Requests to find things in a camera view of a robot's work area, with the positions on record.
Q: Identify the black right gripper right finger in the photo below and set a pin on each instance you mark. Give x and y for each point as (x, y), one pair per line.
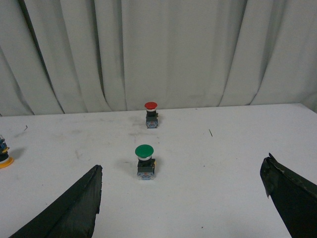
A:
(294, 197)

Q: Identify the white curtain backdrop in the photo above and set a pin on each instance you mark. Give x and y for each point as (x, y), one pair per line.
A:
(84, 56)

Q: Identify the yellow push button switch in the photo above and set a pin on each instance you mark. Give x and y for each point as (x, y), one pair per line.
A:
(5, 159)

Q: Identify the green push button switch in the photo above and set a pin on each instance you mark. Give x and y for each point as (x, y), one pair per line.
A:
(146, 162)

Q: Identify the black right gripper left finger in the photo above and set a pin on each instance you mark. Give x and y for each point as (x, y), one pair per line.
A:
(73, 214)

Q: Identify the red push button switch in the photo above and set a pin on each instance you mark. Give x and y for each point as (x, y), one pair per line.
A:
(152, 115)

